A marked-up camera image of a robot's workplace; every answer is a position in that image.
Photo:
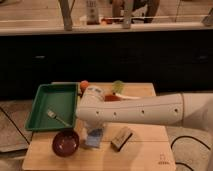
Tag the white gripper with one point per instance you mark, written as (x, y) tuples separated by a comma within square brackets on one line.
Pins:
[(90, 126)]

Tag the white paper cup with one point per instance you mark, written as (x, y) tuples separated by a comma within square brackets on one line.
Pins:
[(84, 134)]

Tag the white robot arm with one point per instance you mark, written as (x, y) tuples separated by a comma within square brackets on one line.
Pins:
[(189, 110)]

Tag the green cup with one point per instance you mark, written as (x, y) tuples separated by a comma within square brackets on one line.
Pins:
[(117, 86)]

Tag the dark red bowl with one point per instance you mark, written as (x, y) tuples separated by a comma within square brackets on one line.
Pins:
[(65, 143)]

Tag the green plastic tray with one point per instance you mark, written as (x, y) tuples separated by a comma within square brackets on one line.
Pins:
[(58, 98)]

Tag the black and tan eraser block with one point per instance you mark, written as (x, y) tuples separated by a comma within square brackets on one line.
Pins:
[(121, 138)]

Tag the metal fork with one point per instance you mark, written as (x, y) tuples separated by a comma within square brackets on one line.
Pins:
[(53, 115)]

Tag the orange ball toy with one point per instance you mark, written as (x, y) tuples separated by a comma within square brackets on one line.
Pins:
[(83, 85)]

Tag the wooden board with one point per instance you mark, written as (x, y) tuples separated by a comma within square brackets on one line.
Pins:
[(147, 150)]

